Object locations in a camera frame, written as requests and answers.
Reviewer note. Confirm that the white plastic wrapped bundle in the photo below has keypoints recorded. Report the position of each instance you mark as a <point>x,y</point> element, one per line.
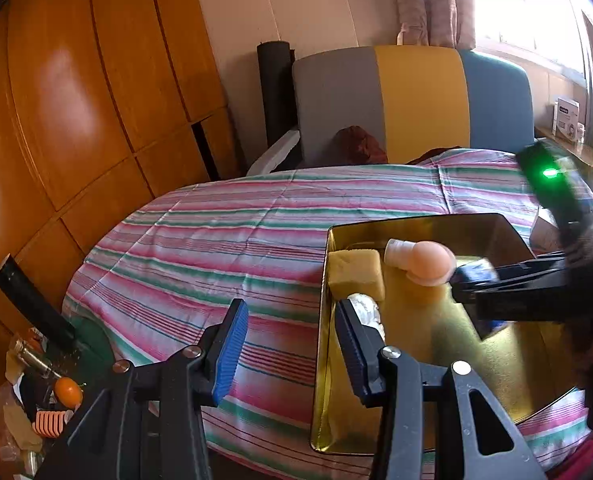
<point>369,310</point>

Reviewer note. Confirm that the grey yellow blue headboard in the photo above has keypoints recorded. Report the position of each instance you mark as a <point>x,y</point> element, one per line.
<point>416,100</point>

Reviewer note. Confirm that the wooden wardrobe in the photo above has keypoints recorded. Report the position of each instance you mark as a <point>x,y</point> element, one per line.
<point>76,85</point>

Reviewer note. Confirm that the dark red cloth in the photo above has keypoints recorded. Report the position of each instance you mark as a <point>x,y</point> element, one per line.
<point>359,146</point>

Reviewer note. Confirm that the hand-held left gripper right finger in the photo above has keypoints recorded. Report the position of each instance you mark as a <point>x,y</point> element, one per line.
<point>351,345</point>

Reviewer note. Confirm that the orange ribbed item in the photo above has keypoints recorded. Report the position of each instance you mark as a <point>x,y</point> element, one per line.
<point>51,424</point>

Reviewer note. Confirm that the window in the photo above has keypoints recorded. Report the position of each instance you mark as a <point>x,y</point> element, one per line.
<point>526,5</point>

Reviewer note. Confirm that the metal cylinder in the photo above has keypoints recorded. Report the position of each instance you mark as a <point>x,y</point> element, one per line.
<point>29,357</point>

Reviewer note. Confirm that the striped bed sheet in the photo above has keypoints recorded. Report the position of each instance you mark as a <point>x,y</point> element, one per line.
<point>201,240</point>

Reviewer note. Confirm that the yellow sponge block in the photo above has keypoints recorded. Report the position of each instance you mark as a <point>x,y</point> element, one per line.
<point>356,272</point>

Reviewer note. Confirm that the pink patterned curtain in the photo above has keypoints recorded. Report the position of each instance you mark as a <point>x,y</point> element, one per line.
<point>429,0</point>

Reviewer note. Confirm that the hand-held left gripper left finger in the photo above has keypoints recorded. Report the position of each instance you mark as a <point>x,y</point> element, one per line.
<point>231,345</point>

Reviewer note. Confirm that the gold metal tin tray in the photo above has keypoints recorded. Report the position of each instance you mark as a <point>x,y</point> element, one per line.
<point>441,320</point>

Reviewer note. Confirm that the blue and white carton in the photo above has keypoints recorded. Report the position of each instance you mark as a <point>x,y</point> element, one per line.
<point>481,271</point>

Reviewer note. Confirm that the white box with print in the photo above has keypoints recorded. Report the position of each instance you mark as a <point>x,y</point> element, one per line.
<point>566,119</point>

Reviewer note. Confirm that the orange fruit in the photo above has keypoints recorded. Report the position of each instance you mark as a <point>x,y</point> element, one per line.
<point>68,392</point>

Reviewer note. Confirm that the round peach plastic bottle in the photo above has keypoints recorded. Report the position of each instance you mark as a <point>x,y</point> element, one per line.
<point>429,262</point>

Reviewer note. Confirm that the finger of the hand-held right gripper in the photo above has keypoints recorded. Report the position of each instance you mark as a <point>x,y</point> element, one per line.
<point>531,267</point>
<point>516,302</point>

